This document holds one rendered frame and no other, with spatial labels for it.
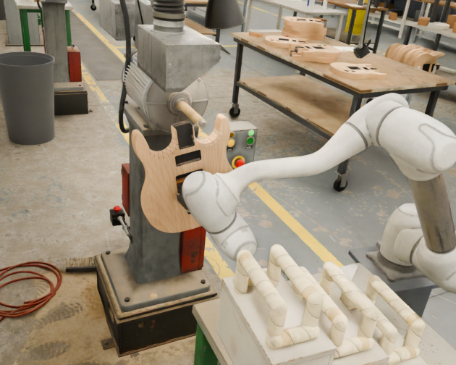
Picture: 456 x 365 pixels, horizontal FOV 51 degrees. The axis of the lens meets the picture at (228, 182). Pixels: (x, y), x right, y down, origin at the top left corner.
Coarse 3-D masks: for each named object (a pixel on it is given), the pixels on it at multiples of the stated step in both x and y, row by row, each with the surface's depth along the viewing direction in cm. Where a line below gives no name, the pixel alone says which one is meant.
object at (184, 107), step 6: (180, 102) 175; (180, 108) 173; (186, 108) 170; (186, 114) 169; (192, 114) 165; (198, 114) 164; (192, 120) 165; (198, 120) 161; (204, 120) 162; (198, 126) 162
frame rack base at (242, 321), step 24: (288, 288) 112; (240, 312) 105; (264, 312) 105; (288, 312) 105; (240, 336) 106; (264, 336) 98; (240, 360) 108; (264, 360) 95; (288, 360) 93; (312, 360) 96
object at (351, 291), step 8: (328, 264) 118; (328, 272) 117; (336, 272) 115; (336, 280) 114; (344, 280) 112; (344, 288) 111; (352, 288) 110; (352, 296) 109; (360, 296) 108; (360, 304) 106; (368, 304) 105; (360, 312) 106; (368, 312) 104; (376, 312) 104
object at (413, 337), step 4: (412, 328) 114; (408, 332) 116; (412, 332) 115; (416, 332) 114; (420, 332) 114; (408, 336) 116; (412, 336) 115; (416, 336) 114; (420, 336) 114; (408, 340) 116; (412, 340) 115; (416, 340) 115; (404, 344) 118; (408, 344) 116; (412, 344) 116; (416, 344) 116
